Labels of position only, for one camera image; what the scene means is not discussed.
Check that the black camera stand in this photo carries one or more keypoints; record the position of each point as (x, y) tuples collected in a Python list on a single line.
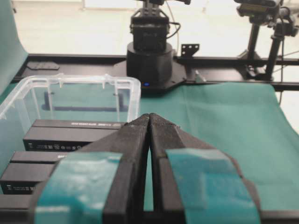
[(272, 21)]

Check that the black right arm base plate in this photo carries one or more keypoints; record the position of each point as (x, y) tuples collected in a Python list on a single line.
[(160, 81)]

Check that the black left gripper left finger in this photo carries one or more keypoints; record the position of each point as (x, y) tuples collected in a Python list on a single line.
[(102, 183)]

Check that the black camera box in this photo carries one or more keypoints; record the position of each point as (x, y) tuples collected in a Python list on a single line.
[(66, 135), (26, 169)]

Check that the clear plastic storage case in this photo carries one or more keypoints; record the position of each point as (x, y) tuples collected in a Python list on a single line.
[(61, 97)]

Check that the black metal frame rail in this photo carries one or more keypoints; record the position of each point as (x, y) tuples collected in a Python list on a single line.
[(215, 70)]

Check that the black perforated bracket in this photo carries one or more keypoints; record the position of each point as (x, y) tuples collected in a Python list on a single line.
[(188, 50)]

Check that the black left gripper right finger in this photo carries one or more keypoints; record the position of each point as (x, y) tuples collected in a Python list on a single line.
[(195, 183)]

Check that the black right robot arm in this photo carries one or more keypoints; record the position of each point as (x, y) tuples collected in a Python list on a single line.
[(149, 56)]

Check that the green table cloth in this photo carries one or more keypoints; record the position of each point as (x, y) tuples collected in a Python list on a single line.
[(245, 121)]

